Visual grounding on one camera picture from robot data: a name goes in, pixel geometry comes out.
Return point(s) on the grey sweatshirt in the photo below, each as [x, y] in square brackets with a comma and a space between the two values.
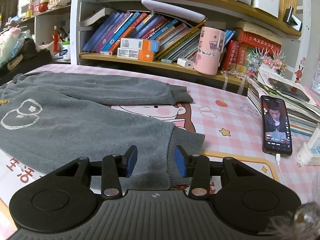
[49, 119]

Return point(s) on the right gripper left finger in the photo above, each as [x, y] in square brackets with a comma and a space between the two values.
[115, 167]

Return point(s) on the red dictionary book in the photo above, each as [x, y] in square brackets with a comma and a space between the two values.
[256, 41]

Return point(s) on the orange white box upper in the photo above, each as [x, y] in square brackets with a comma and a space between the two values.
[140, 44]

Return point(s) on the orange white box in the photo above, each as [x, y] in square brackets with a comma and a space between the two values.
[140, 44]
[135, 54]

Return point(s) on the pink sticker tumbler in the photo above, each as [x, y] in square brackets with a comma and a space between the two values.
[211, 44]

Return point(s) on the red figurine bottle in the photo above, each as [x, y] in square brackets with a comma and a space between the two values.
[56, 39]

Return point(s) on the white flat desk lamp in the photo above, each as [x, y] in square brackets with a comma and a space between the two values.
[173, 10]

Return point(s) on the stack of papers and magazines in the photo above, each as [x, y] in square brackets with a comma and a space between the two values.
[302, 108]

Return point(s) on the white plush toy bundle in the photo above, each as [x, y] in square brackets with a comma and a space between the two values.
[12, 41]

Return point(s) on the white green lid jar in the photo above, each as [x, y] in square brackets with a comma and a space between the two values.
[66, 50]

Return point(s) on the white wooden bookshelf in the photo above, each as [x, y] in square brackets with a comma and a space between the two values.
[95, 28]

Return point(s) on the colourful bead flower bunch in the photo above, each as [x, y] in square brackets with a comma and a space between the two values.
[273, 59]

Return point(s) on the pink cartoon table mat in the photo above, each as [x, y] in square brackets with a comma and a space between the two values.
[230, 122]

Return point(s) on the black smartphone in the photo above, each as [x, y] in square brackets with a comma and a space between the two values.
[276, 127]

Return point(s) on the white charger block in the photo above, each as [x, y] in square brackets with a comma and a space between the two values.
[185, 63]

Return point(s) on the orange white box lower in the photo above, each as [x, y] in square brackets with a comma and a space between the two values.
[135, 54]

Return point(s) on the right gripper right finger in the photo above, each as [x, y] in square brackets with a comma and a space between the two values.
[196, 167]

